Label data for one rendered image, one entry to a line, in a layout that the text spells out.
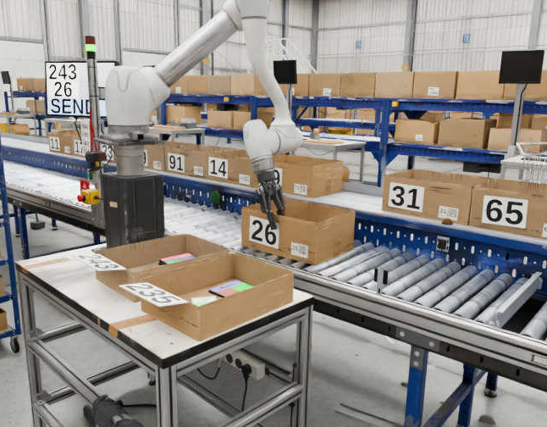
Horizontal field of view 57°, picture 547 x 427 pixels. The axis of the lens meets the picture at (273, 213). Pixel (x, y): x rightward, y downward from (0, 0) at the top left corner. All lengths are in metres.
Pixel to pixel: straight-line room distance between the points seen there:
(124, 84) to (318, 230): 0.90
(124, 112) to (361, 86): 5.91
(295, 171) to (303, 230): 0.68
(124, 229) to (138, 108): 0.46
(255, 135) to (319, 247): 0.51
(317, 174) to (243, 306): 1.24
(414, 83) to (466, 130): 1.06
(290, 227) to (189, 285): 0.52
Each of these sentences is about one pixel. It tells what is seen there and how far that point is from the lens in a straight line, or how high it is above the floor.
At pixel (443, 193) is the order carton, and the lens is 2.19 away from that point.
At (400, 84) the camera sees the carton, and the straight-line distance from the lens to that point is 7.31.
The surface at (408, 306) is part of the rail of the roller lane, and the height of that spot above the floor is 0.74.
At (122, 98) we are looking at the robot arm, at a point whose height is 1.37.
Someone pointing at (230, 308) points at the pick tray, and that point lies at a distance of 1.42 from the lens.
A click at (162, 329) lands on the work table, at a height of 0.75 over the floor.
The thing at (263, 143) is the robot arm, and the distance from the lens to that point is 2.00.
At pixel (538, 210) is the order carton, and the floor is 0.99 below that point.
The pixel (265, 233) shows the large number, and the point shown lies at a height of 0.83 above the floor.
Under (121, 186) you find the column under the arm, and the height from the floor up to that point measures 1.04.
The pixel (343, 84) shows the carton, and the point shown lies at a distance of 7.77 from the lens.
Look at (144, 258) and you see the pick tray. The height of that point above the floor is 0.78.
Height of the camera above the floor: 1.39
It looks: 13 degrees down
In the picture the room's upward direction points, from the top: 1 degrees clockwise
